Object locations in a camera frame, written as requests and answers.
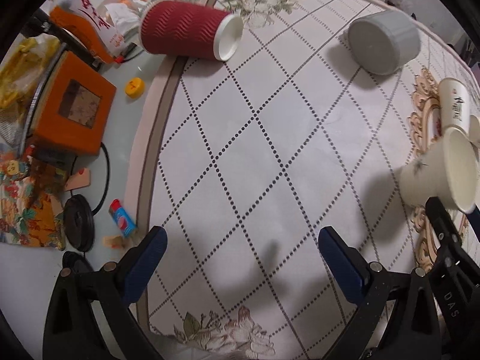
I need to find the white paper cup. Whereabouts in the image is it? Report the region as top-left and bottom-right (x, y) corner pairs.
(399, 127), (478, 214)
(438, 77), (479, 135)

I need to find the grey plastic cup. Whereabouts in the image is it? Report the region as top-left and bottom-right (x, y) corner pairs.
(346, 10), (421, 76)

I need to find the red corrugated paper cup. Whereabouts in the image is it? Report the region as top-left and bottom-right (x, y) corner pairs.
(139, 0), (243, 62)

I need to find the black round disc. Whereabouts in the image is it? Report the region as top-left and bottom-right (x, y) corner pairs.
(64, 194), (95, 253)

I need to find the colourful floral paper bag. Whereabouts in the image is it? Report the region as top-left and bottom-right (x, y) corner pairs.
(1, 152), (68, 250)

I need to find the floral diamond pattern tablecloth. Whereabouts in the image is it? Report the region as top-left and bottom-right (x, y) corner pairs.
(124, 0), (479, 359)

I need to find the orange box with window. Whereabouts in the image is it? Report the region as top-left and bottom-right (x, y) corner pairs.
(28, 51), (116, 155)

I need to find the yellow bottle cap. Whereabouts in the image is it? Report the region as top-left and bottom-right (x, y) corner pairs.
(124, 77), (145, 99)

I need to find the yellow plastic bag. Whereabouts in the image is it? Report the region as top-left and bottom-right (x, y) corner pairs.
(1, 34), (60, 148)

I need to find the orange white snack bag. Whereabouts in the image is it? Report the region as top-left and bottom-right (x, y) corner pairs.
(49, 0), (126, 63)

